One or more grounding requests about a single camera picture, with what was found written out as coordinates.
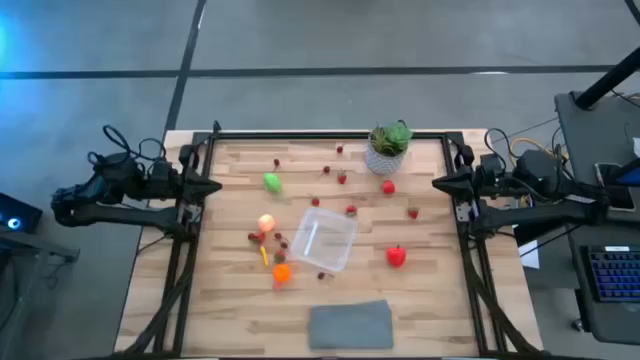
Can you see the black device with blue light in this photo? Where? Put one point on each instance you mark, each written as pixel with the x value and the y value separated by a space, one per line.
pixel 20 212

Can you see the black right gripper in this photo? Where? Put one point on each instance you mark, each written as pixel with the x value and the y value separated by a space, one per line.
pixel 487 182

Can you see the white paper sheet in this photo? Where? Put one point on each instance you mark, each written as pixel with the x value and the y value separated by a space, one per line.
pixel 531 257

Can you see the clear plastic tupperware container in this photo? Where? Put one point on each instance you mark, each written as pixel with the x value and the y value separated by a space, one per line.
pixel 325 240

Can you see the gray metal stand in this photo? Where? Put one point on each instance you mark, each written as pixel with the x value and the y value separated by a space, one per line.
pixel 40 247

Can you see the toy peach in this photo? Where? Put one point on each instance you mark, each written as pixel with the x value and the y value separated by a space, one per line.
pixel 266 223

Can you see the yellow toy chili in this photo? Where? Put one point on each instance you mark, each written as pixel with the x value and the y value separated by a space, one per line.
pixel 264 256

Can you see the black pole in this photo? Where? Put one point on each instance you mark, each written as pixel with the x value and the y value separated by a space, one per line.
pixel 607 80

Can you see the potted succulent in patterned pot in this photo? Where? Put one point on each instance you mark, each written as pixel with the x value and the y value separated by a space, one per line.
pixel 382 160

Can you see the backlit black keyboard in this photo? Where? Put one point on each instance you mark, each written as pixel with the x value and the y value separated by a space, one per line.
pixel 615 275

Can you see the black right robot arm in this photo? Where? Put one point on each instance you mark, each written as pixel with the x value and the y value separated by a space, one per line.
pixel 540 212

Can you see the black smartphone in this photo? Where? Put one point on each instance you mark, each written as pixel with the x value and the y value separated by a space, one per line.
pixel 622 197

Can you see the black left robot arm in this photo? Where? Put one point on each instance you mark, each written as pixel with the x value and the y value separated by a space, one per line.
pixel 125 216

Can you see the green toy pear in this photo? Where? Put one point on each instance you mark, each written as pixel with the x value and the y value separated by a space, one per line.
pixel 272 183

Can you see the gray folded cloth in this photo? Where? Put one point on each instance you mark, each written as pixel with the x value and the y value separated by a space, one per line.
pixel 350 325

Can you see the small red toy strawberry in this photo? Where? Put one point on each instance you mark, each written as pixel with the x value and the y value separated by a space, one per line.
pixel 315 202

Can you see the red toy bell pepper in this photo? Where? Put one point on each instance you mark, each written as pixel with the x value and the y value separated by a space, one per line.
pixel 396 256

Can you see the gray side desk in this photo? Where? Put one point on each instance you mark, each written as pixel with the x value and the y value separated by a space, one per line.
pixel 590 140

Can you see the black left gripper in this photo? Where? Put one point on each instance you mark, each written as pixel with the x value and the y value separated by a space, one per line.
pixel 167 185

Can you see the orange toy pumpkin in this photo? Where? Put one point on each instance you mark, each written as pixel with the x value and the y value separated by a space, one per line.
pixel 282 273

